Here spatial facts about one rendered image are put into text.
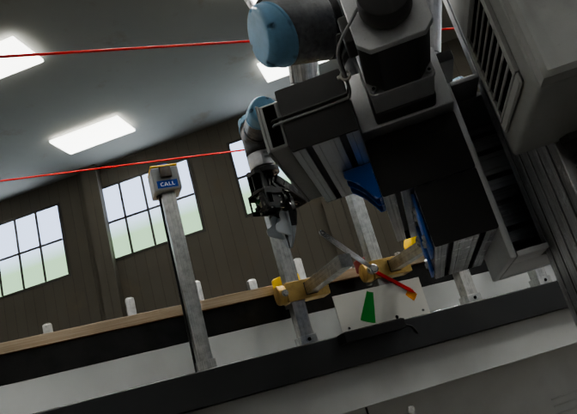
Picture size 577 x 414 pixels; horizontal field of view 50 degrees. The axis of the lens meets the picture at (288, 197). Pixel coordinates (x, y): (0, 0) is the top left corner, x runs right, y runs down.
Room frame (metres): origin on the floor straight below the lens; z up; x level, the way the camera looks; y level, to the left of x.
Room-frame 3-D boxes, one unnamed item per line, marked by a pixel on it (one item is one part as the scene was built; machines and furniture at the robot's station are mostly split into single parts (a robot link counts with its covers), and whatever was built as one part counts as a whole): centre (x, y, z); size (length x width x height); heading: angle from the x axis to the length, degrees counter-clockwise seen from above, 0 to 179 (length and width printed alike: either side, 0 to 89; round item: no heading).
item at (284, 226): (1.49, 0.03, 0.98); 0.06 x 0.03 x 0.09; 133
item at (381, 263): (1.69, -0.20, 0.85); 0.13 x 0.06 x 0.05; 112
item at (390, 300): (1.65, -0.16, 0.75); 0.26 x 0.01 x 0.10; 112
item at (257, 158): (1.50, 0.04, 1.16); 0.08 x 0.08 x 0.05
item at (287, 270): (1.59, 0.05, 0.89); 0.03 x 0.03 x 0.48; 22
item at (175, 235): (1.49, 0.30, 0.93); 0.05 x 0.04 x 0.45; 112
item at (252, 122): (1.41, 0.00, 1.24); 0.11 x 0.11 x 0.08; 15
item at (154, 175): (1.49, 0.30, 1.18); 0.07 x 0.07 x 0.08; 22
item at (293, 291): (1.60, 0.03, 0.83); 0.13 x 0.06 x 0.05; 112
